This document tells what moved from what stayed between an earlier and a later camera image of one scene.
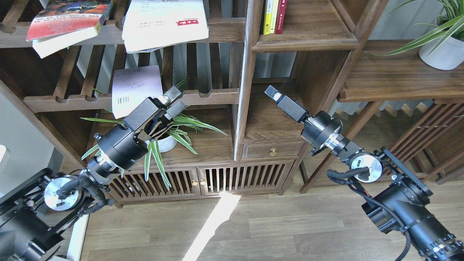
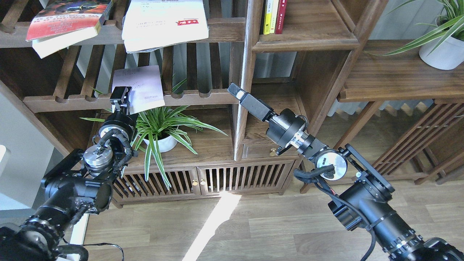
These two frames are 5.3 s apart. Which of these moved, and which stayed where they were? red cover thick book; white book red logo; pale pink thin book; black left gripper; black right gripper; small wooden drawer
Moved: black left gripper; black right gripper
Stayed: pale pink thin book; white book red logo; small wooden drawer; red cover thick book
